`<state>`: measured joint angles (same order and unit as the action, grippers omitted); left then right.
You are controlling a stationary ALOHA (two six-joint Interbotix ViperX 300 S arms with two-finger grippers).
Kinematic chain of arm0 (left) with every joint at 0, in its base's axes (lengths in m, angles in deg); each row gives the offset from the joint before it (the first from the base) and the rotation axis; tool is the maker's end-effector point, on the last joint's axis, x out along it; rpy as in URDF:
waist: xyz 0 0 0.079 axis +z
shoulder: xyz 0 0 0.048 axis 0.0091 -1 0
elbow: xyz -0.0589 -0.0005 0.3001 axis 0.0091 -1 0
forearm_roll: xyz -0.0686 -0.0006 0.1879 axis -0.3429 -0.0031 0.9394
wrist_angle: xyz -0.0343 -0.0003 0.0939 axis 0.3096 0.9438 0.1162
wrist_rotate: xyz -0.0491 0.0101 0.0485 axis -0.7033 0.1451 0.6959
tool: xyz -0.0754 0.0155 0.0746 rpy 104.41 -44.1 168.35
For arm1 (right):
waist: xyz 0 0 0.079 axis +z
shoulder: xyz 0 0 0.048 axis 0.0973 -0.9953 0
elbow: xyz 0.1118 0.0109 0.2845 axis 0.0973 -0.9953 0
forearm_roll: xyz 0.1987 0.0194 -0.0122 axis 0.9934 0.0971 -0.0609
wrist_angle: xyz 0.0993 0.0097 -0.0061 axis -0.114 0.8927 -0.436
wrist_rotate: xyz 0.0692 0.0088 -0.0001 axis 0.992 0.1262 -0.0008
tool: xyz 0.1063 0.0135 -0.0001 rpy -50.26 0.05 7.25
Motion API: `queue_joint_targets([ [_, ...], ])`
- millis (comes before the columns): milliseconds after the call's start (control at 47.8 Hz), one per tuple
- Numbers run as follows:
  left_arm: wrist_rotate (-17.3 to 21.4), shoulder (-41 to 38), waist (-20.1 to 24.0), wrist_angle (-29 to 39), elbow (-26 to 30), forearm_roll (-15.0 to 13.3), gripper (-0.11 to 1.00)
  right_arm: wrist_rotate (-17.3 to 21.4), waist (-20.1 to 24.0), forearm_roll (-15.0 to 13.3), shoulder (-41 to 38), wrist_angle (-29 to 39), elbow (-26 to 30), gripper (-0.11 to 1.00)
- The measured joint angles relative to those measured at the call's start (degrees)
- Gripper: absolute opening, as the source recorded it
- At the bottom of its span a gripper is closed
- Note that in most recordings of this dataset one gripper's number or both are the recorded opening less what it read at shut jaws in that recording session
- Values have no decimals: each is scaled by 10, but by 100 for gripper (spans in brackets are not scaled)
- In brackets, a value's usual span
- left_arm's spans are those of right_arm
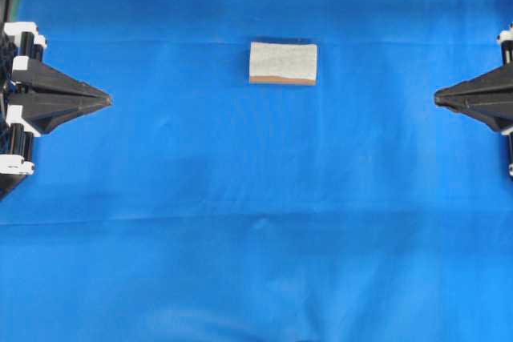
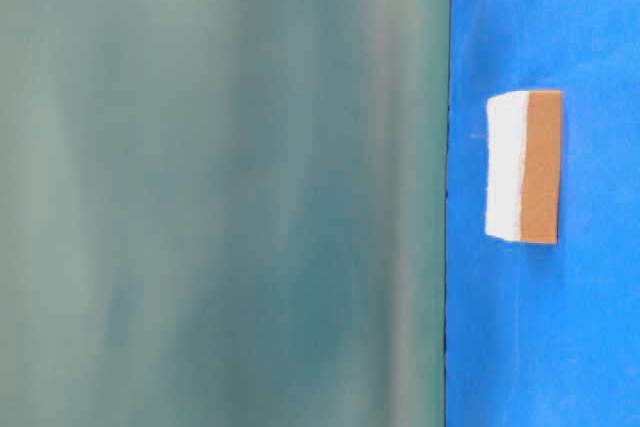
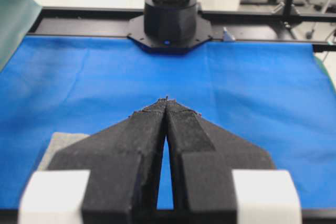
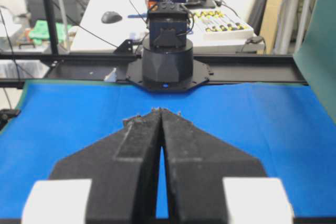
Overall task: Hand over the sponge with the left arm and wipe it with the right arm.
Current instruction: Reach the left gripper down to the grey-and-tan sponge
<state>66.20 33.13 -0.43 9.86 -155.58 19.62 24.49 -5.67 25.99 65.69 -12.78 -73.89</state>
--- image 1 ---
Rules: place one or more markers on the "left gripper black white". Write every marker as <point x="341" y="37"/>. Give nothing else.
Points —
<point x="27" y="114"/>

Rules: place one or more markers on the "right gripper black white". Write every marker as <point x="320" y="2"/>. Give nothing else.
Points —
<point x="495" y="81"/>

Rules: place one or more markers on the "grey and brown sponge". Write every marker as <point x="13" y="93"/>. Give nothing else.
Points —
<point x="283" y="63"/>

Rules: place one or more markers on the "blue table cloth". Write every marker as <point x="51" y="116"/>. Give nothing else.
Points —
<point x="202" y="207"/>

